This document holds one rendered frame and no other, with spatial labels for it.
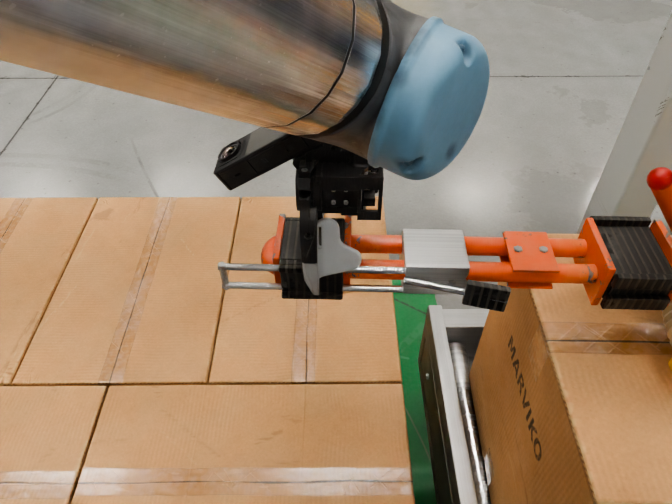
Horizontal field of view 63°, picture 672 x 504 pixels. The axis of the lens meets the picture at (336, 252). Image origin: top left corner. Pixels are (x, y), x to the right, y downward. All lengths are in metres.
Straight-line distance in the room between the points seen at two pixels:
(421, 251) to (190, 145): 2.27
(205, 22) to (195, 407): 1.02
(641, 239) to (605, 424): 0.21
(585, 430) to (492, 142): 2.26
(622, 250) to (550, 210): 1.83
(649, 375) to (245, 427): 0.70
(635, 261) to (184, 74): 0.56
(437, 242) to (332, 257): 0.13
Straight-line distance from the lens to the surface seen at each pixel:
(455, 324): 1.19
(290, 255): 0.59
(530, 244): 0.65
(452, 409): 1.06
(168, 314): 1.30
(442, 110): 0.26
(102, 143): 2.96
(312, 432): 1.09
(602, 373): 0.74
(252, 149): 0.52
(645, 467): 0.70
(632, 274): 0.64
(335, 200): 0.53
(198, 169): 2.63
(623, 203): 1.98
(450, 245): 0.62
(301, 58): 0.20
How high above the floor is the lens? 1.52
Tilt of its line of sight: 45 degrees down
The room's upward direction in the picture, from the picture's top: straight up
